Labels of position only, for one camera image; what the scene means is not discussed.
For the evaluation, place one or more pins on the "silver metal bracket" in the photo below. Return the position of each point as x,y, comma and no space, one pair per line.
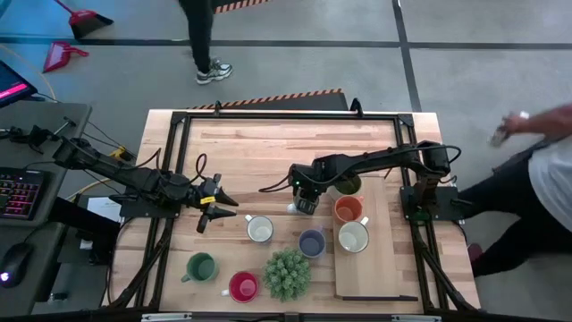
165,317
415,318

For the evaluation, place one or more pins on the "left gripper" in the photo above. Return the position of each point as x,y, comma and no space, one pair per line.
210,192

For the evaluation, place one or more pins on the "white paper sheet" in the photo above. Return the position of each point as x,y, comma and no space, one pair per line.
100,208

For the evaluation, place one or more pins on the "orange faceted mug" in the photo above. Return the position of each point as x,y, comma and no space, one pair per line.
347,210

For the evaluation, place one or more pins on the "person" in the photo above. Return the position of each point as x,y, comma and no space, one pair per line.
549,179
201,36

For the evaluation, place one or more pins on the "grey desk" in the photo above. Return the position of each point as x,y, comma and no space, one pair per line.
18,232

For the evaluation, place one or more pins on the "wooden riser shelf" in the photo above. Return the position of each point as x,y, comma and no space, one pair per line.
380,259

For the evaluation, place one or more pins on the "black computer mouse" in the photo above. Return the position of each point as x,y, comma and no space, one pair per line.
15,264

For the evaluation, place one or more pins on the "black orange striped ramp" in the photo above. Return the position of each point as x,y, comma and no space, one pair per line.
290,104
241,5

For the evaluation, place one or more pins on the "black aluminium table frame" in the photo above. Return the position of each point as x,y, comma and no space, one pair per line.
290,116

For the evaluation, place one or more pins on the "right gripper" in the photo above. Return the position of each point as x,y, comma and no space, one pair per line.
307,201

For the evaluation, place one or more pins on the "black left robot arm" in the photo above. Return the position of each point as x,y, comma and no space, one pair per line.
134,176

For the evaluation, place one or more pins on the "red ceramic mug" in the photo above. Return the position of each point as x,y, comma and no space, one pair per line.
243,287

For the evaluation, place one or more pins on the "red dustpan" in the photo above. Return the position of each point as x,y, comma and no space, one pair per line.
60,56

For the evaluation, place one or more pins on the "green ceramic mug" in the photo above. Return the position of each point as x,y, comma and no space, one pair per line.
202,268

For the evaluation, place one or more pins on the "succulent plant patterned grey pot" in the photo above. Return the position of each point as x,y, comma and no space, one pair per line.
287,275

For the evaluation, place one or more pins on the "white mug blue floral print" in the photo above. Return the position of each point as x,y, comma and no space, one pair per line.
260,229

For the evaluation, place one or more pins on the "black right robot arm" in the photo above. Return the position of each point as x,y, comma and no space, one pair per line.
380,158

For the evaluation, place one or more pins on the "dark monitor screen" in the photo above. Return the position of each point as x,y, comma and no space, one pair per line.
13,85

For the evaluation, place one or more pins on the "red broom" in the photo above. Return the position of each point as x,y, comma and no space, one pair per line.
87,22

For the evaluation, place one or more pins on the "lavender ceramic mug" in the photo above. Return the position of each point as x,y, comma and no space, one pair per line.
312,243

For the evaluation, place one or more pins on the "black backlit keyboard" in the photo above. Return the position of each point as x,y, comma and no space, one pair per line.
20,194

